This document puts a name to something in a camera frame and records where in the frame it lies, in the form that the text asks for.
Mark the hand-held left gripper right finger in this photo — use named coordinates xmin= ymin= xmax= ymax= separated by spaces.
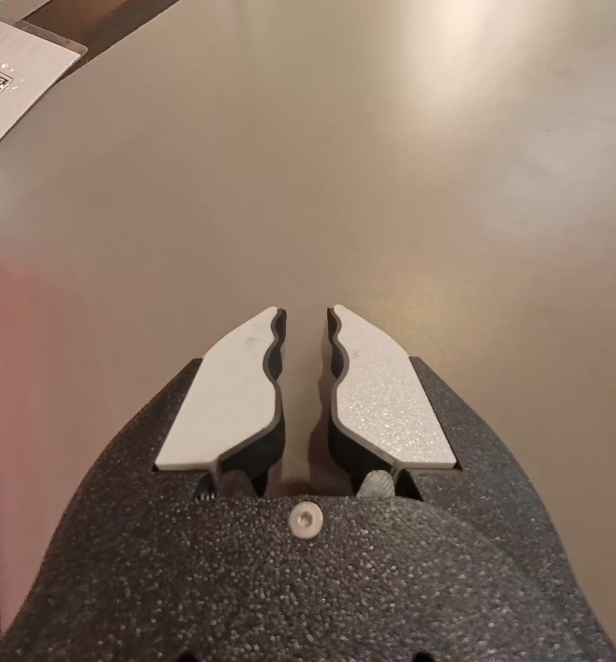
xmin=327 ymin=304 xmax=456 ymax=484

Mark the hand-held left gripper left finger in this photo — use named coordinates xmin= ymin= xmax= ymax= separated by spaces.
xmin=154 ymin=306 xmax=288 ymax=489

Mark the white printed paper sheet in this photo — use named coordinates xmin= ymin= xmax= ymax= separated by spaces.
xmin=0 ymin=10 xmax=89 ymax=167

